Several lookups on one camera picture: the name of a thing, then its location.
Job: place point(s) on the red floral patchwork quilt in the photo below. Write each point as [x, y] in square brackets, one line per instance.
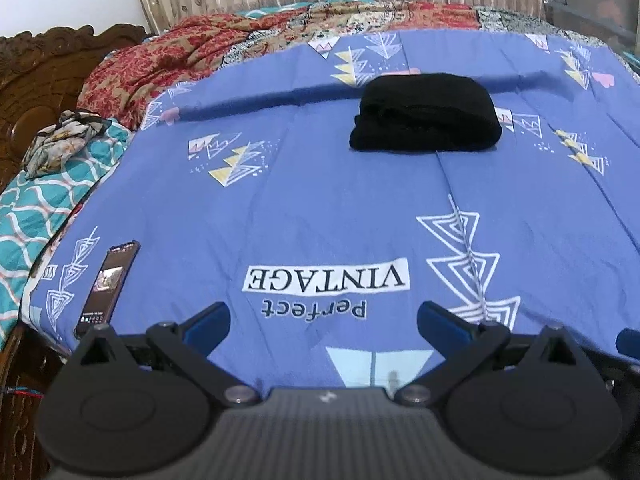
[150, 60]

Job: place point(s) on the teal patterned cloth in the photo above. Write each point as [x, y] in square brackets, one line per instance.
[35, 230]

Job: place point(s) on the crumpled grey floral cloth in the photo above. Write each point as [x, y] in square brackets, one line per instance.
[65, 142]

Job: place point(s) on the blue printed bedsheet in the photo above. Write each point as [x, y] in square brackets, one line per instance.
[300, 210]

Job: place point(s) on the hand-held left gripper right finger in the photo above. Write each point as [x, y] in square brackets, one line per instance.
[436, 323]

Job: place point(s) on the black pants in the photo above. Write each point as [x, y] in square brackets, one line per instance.
[425, 115]

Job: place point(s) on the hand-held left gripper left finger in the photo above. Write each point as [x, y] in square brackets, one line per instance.
[212, 323]

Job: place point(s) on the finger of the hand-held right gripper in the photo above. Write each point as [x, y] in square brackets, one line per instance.
[629, 345]

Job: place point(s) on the black smartphone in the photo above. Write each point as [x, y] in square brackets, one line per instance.
[107, 285]

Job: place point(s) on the clear plastic storage box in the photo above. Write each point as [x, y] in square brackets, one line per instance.
[595, 5]

